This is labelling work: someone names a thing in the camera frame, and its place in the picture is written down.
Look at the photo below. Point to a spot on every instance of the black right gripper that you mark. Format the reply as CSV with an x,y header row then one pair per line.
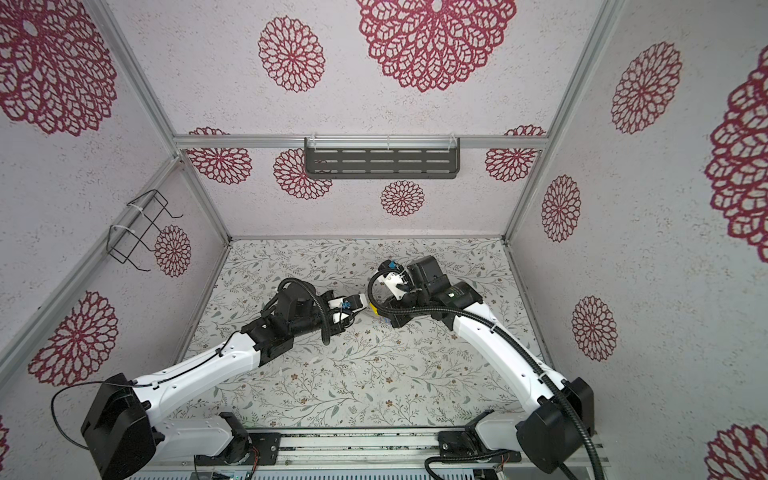
x,y
398,321

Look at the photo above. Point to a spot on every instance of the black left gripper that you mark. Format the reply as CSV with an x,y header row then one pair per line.
x,y
339,327

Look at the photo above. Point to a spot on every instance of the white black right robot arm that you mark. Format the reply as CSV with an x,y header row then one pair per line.
x,y
560,413

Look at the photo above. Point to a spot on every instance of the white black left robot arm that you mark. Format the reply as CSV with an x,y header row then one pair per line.
x,y
128,424

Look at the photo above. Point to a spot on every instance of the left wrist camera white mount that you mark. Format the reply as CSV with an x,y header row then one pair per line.
x,y
351,303

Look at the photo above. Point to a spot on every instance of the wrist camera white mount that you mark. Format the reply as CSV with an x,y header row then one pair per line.
x,y
351,303
396,279

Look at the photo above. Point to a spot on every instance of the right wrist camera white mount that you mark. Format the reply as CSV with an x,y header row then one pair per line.
x,y
396,279

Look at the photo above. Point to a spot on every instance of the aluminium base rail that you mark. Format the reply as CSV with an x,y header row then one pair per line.
x,y
356,453

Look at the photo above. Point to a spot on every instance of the dark grey wall shelf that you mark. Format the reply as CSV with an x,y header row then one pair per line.
x,y
382,160

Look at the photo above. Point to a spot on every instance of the black wire wall rack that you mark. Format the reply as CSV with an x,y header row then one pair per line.
x,y
125,239

